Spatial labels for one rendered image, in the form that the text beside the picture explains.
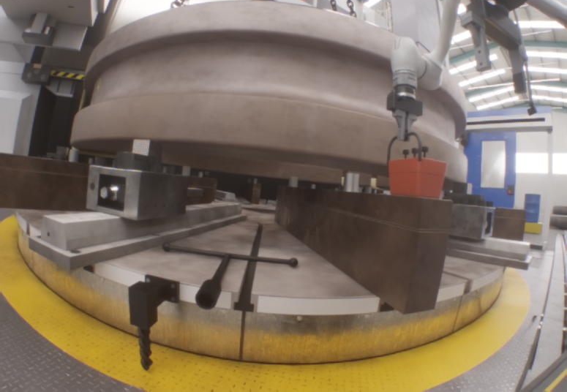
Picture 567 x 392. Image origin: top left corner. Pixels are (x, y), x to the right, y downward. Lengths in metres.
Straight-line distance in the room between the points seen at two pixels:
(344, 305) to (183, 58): 1.63
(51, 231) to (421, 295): 1.32
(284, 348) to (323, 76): 1.42
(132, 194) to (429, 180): 1.16
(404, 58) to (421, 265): 0.70
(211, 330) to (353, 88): 1.49
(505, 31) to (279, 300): 0.97
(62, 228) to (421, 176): 1.23
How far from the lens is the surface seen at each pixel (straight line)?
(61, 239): 1.13
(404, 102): 1.01
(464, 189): 2.17
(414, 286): 0.93
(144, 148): 1.50
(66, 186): 2.34
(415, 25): 6.52
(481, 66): 0.53
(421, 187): 0.93
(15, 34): 3.77
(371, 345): 1.24
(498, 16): 0.62
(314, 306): 1.01
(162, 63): 1.97
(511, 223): 3.29
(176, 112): 1.58
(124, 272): 1.14
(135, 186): 1.27
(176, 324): 1.13
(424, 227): 0.90
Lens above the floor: 0.68
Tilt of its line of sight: 2 degrees up
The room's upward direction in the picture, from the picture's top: 6 degrees clockwise
